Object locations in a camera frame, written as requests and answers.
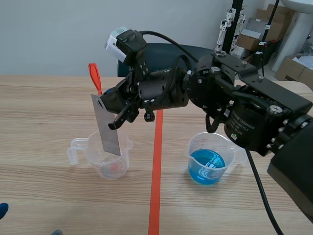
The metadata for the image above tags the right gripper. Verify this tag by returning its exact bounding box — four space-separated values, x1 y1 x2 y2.
101 29 189 131

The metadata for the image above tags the grey metal plate orange strip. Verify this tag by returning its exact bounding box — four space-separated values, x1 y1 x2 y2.
88 63 122 157

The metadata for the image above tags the empty clear plastic beaker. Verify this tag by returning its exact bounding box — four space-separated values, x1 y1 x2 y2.
67 130 134 181

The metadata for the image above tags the clear beaker with blue liquid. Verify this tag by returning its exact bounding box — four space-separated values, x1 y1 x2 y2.
185 132 248 188

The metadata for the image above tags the dark blue chair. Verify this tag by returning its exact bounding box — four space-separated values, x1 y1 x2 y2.
117 43 216 79

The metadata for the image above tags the small white robot figure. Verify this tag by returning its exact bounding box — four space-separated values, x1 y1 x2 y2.
216 8 246 55

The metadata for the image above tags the thin black pole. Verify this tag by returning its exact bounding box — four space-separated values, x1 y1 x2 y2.
255 0 280 71

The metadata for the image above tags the small brown cardboard box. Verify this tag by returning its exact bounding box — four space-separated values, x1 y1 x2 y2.
277 54 313 82

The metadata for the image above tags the large brown cardboard box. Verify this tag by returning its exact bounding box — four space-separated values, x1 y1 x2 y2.
237 4 298 63

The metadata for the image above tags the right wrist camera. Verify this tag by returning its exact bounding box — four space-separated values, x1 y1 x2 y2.
104 28 129 62

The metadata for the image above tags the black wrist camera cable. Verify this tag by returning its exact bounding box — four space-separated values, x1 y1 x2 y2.
140 30 200 63

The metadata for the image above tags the black metal rail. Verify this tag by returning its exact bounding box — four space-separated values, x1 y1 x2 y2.
224 0 246 57

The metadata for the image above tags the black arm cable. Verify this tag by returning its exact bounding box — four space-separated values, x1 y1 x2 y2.
246 148 285 235

